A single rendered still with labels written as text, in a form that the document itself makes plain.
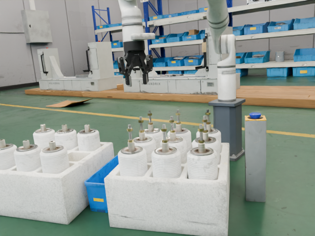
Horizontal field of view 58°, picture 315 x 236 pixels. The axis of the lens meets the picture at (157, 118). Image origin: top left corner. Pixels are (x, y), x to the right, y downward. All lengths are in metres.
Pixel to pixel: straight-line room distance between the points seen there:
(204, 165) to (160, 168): 0.14
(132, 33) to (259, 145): 0.58
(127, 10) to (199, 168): 0.56
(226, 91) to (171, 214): 0.75
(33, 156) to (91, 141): 0.25
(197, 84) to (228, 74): 1.82
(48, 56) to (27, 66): 2.34
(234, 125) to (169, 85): 2.07
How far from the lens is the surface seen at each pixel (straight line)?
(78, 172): 1.12
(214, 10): 1.24
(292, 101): 2.87
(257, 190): 1.14
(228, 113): 1.47
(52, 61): 5.55
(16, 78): 7.70
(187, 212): 0.93
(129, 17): 1.01
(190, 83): 3.32
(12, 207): 1.24
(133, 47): 1.00
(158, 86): 3.58
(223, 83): 1.48
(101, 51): 4.44
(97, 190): 1.10
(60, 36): 8.43
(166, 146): 0.93
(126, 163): 0.95
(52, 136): 1.41
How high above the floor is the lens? 0.56
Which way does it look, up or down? 13 degrees down
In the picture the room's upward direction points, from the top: 4 degrees counter-clockwise
